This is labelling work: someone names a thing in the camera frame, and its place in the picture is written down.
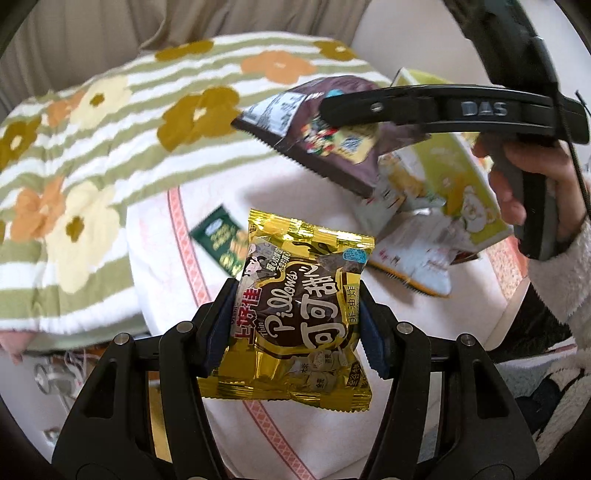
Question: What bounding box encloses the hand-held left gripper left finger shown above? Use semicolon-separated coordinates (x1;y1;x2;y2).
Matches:
51;277;241;480

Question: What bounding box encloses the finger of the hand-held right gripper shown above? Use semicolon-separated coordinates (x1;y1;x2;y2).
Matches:
320;83;446;126

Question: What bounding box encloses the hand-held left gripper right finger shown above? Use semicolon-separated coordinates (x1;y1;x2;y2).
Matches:
358;284;541;480

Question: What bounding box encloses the purple snack packet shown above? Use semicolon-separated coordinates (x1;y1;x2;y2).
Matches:
231;78;399;198

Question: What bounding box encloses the gold snack packet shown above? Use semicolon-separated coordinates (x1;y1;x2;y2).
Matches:
198;209;376;411

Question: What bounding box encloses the yellow-green bear snack bag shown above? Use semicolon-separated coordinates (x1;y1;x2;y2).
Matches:
369;68;514;253

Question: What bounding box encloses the person's right forearm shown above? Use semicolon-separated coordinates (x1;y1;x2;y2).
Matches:
526;222;591;352

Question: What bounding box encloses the person's right hand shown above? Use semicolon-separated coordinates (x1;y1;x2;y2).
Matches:
473;137;587;241

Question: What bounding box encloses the white tablecloth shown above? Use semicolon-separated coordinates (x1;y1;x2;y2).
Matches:
127;138;532;480

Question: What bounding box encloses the small dark green packet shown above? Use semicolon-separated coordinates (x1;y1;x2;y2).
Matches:
189;205;250;278

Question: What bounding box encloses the pink floral cloth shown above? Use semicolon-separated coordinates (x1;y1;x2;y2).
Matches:
485;231;530;288

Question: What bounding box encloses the black white patterned cloth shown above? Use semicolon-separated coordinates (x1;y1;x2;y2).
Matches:
508;360;591;445

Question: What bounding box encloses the floral striped blanket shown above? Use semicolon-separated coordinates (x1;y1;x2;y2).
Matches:
0;32;385;348

